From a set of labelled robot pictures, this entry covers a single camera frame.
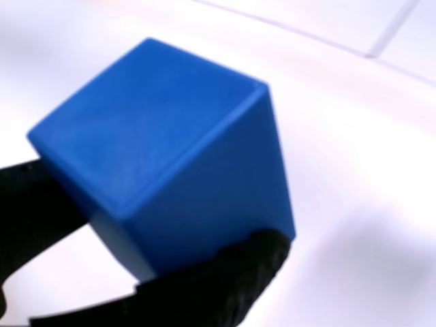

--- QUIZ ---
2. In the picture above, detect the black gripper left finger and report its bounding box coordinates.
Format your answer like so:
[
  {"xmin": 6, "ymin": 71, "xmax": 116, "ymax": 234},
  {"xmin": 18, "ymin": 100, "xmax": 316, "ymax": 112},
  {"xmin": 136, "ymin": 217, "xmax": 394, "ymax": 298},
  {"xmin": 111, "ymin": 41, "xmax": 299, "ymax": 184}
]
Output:
[{"xmin": 0, "ymin": 159, "xmax": 93, "ymax": 327}]

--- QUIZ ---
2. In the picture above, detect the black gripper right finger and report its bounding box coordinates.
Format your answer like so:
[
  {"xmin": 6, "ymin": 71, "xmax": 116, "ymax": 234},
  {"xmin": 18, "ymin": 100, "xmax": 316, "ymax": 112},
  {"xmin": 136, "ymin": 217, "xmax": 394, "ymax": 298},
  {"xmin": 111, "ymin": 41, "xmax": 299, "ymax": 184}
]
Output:
[{"xmin": 29, "ymin": 230, "xmax": 293, "ymax": 327}]

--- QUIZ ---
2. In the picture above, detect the blue cube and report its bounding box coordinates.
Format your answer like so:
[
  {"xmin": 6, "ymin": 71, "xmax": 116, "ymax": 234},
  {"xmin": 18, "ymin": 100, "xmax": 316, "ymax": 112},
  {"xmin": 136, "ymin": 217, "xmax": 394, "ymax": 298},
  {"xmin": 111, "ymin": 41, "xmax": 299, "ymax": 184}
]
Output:
[{"xmin": 26, "ymin": 36, "xmax": 297, "ymax": 284}]

